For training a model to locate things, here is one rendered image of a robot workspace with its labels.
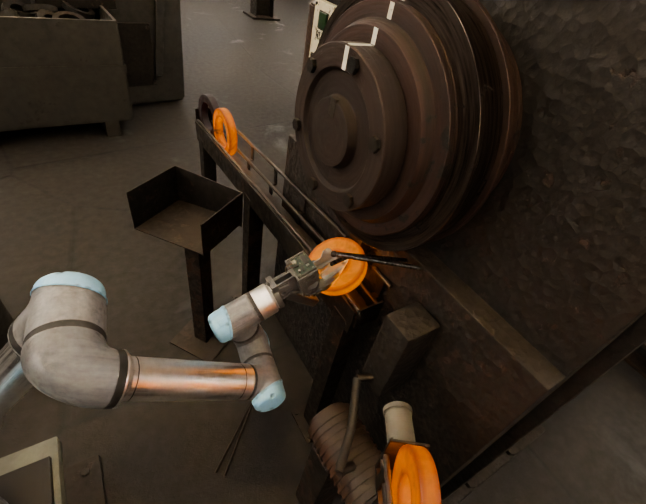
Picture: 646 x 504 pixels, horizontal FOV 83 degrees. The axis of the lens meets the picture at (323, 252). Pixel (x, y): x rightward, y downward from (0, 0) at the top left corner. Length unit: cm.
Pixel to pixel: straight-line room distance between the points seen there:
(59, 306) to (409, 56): 67
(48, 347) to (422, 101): 66
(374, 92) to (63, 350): 60
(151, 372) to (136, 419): 83
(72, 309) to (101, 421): 89
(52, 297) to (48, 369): 13
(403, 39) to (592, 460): 172
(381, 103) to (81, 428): 140
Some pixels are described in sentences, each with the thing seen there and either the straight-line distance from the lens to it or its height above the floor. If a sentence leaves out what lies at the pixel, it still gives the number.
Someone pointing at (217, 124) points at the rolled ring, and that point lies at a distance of 168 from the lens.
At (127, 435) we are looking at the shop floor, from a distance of 154.
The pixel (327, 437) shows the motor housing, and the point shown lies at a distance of 94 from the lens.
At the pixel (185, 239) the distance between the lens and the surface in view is 121.
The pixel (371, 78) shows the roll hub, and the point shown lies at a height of 123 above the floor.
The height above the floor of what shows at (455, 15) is 132.
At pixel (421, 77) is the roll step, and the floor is 124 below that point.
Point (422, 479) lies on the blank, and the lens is 67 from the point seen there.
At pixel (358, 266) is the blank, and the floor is 78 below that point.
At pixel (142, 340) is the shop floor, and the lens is 173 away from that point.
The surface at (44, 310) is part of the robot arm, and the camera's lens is 75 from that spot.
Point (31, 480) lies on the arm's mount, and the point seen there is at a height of 32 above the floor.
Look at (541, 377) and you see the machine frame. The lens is 76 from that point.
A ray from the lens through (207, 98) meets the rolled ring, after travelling 175.
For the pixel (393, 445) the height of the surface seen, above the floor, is 71.
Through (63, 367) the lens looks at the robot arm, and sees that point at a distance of 69.
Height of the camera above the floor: 138
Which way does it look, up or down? 41 degrees down
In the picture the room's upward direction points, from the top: 12 degrees clockwise
